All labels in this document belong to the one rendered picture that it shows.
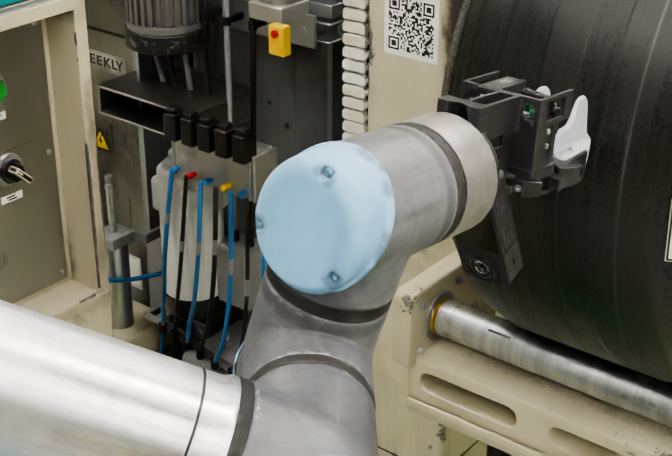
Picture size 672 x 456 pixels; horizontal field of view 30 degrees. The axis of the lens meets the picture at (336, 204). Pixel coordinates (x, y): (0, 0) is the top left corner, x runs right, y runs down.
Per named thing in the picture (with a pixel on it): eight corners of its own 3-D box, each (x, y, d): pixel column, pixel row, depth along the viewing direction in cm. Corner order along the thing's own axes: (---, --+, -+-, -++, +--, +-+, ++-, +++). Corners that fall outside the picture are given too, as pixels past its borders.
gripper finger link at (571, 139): (622, 89, 105) (570, 108, 98) (611, 156, 107) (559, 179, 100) (589, 81, 107) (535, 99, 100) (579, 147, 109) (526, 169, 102)
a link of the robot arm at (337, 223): (229, 257, 84) (266, 127, 79) (343, 213, 93) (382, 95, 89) (332, 333, 80) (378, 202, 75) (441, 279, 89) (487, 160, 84)
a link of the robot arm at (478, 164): (460, 261, 88) (350, 222, 93) (496, 243, 91) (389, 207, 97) (474, 139, 85) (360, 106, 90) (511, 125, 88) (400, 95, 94)
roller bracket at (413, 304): (389, 363, 147) (390, 290, 142) (557, 240, 175) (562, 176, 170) (412, 373, 145) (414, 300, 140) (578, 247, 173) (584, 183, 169)
